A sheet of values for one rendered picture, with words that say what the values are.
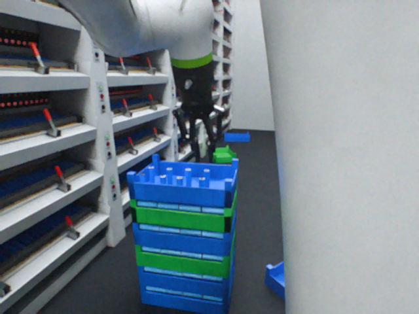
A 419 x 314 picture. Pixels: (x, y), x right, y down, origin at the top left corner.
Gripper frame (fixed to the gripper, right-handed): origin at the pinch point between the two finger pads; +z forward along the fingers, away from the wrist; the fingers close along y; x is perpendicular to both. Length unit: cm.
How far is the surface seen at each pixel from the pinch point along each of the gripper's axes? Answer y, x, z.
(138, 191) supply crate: -18.0, -10.3, 7.7
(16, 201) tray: -57, -17, 10
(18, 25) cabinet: -67, 28, -28
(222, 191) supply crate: 6.5, -9.4, 5.9
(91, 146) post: -51, 16, 14
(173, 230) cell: -8.5, -14.8, 19.3
